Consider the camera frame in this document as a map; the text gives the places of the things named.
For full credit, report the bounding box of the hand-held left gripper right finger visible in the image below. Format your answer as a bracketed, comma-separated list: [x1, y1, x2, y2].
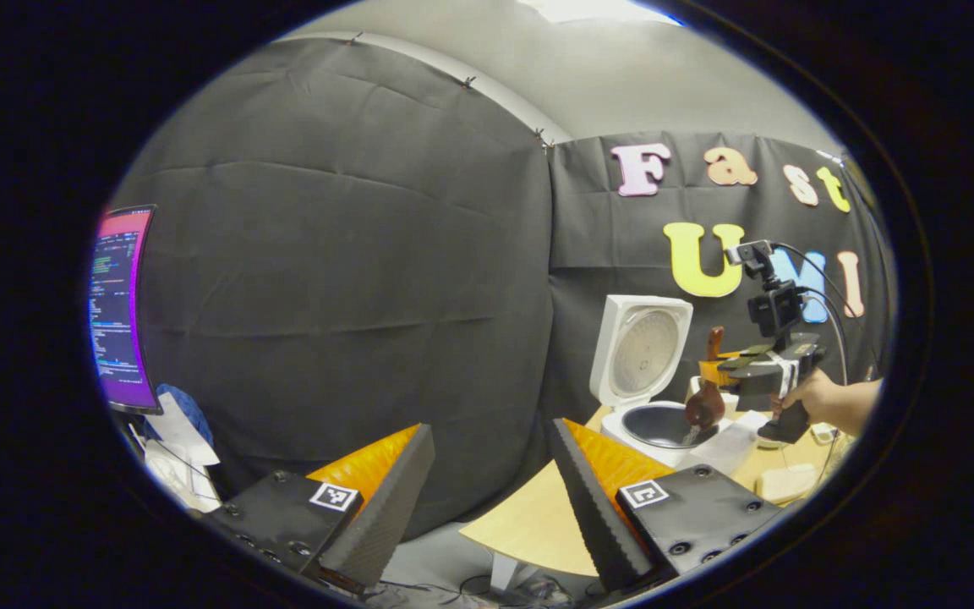
[550, 419, 784, 593]

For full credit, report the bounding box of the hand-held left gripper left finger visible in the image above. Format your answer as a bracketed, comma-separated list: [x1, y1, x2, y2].
[200, 423, 437, 590]

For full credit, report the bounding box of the brown wooden spoon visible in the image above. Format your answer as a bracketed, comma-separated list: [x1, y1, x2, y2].
[684, 326, 726, 432]

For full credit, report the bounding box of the white rice cooker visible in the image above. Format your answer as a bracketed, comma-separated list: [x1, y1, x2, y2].
[590, 294, 771, 476]

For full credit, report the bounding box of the white crumpled paper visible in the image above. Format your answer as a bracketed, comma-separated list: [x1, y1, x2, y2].
[128, 393, 223, 514]

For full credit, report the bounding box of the blue cloth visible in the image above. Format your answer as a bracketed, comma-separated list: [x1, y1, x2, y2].
[153, 385, 214, 449]

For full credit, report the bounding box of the computer monitor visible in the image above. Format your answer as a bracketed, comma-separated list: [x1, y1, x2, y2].
[88, 205, 160, 415]

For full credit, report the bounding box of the ceiling light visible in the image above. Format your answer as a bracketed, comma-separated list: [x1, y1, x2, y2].
[517, 0, 682, 26]

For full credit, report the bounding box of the black camera cable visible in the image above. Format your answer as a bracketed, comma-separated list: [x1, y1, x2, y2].
[773, 242, 851, 386]

